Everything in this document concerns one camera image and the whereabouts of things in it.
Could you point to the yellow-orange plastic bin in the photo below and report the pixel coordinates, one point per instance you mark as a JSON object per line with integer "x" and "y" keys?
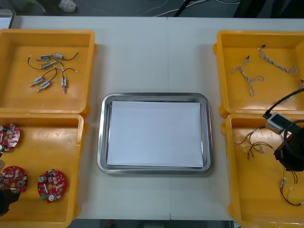
{"x": 235, "y": 47}
{"x": 31, "y": 154}
{"x": 78, "y": 99}
{"x": 256, "y": 190}

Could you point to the person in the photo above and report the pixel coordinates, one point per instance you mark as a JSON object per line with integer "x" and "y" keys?
{"x": 247, "y": 8}

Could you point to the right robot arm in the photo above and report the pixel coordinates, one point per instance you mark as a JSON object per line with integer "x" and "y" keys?
{"x": 267, "y": 115}

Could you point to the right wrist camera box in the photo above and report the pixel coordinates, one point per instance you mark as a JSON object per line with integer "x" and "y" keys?
{"x": 276, "y": 123}

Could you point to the round red circuit board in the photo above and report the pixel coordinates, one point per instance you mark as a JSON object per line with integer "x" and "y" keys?
{"x": 13, "y": 177}
{"x": 10, "y": 139}
{"x": 51, "y": 183}

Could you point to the grey rimmed container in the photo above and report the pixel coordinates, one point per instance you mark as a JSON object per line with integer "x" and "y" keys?
{"x": 4, "y": 20}

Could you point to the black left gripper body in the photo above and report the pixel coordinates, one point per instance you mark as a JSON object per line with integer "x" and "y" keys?
{"x": 7, "y": 202}

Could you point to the steel tray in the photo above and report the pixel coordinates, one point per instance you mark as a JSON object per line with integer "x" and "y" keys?
{"x": 102, "y": 133}

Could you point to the person's foot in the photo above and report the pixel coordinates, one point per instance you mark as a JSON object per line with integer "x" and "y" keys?
{"x": 67, "y": 5}

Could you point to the pile of metal solenoids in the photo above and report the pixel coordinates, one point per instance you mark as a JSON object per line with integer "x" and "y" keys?
{"x": 64, "y": 82}

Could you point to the black stand leg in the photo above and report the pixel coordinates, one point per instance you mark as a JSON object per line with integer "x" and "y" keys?
{"x": 181, "y": 8}

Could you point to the white paper sheet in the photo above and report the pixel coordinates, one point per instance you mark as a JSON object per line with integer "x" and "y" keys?
{"x": 154, "y": 133}

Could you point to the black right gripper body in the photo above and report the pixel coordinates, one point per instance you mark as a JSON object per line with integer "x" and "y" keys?
{"x": 289, "y": 156}

